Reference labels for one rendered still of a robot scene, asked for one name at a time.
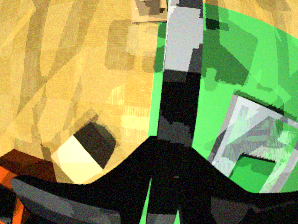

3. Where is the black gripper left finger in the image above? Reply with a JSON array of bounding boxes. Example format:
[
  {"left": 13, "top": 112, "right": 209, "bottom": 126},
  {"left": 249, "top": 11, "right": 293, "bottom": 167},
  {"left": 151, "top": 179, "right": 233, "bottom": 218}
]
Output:
[{"left": 11, "top": 135, "right": 156, "bottom": 224}]

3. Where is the green flat mat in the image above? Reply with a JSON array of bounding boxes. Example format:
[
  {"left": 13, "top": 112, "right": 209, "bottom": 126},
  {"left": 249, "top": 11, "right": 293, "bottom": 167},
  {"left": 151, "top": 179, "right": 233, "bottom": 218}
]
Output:
[{"left": 148, "top": 3, "right": 298, "bottom": 160}]

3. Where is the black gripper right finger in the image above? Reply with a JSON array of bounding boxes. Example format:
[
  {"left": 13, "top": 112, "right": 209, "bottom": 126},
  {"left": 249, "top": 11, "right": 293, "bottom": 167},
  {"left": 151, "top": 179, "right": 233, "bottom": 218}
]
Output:
[{"left": 178, "top": 147, "right": 298, "bottom": 224}]

